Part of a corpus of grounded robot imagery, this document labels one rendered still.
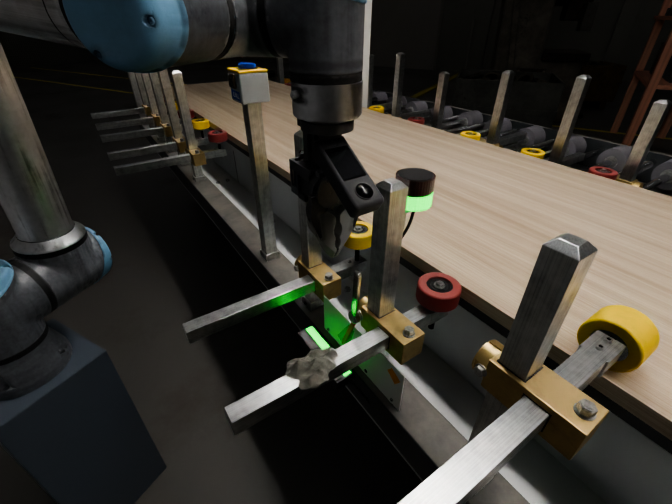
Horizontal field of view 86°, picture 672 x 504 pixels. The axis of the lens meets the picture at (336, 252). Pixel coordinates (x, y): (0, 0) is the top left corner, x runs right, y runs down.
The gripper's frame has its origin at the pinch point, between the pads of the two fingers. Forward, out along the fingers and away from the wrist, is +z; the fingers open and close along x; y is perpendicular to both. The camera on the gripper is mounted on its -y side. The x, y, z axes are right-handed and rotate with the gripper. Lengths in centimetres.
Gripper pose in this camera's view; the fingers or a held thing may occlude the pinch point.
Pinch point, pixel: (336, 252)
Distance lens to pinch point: 56.7
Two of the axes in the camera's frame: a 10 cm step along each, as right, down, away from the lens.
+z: 0.0, 8.3, 5.5
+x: -8.3, 3.1, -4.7
